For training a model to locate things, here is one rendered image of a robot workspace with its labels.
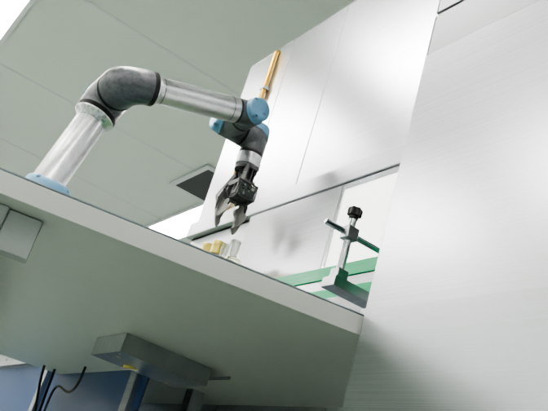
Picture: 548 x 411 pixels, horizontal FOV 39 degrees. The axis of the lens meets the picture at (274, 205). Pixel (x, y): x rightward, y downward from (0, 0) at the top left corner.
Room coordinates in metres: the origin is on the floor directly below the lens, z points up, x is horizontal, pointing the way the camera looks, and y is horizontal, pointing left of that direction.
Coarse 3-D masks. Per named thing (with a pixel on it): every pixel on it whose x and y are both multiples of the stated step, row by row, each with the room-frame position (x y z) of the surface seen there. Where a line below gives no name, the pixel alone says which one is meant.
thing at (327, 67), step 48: (384, 0) 2.00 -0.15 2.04; (432, 0) 1.79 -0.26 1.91; (288, 48) 2.50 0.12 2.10; (336, 48) 2.19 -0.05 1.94; (384, 48) 1.94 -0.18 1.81; (288, 96) 2.39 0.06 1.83; (336, 96) 2.11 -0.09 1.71; (384, 96) 1.89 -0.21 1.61; (288, 144) 2.30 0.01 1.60; (336, 144) 2.04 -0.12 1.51; (384, 144) 1.84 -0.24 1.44; (288, 192) 2.17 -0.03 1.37; (192, 240) 2.75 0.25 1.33; (240, 240) 2.41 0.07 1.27
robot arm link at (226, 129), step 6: (210, 120) 2.12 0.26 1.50; (216, 120) 2.08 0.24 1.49; (222, 120) 2.08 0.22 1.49; (210, 126) 2.11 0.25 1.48; (216, 126) 2.09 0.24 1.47; (222, 126) 2.09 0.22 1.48; (228, 126) 2.07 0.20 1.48; (216, 132) 2.12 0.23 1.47; (222, 132) 2.11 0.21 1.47; (228, 132) 2.10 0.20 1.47; (234, 132) 2.09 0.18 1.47; (240, 132) 2.08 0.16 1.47; (246, 132) 2.12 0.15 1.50; (228, 138) 2.13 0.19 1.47; (234, 138) 2.13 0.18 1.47; (240, 138) 2.13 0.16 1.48
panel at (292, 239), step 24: (336, 192) 1.93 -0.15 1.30; (264, 216) 2.24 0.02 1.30; (288, 216) 2.12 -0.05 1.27; (312, 216) 2.00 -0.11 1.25; (336, 216) 1.90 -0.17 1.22; (264, 240) 2.21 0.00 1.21; (288, 240) 2.09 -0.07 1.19; (312, 240) 1.97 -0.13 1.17; (264, 264) 2.17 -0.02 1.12; (288, 264) 2.05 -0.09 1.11; (312, 264) 1.95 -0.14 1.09
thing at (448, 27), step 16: (448, 0) 1.13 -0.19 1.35; (464, 0) 1.09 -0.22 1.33; (480, 0) 1.05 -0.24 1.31; (496, 0) 1.02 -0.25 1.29; (512, 0) 0.98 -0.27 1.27; (528, 0) 0.95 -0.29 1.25; (448, 16) 1.12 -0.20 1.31; (464, 16) 1.08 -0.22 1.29; (480, 16) 1.04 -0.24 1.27; (496, 16) 1.01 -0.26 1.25; (432, 32) 1.15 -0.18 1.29; (448, 32) 1.11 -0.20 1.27; (464, 32) 1.07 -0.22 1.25; (432, 48) 1.14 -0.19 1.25
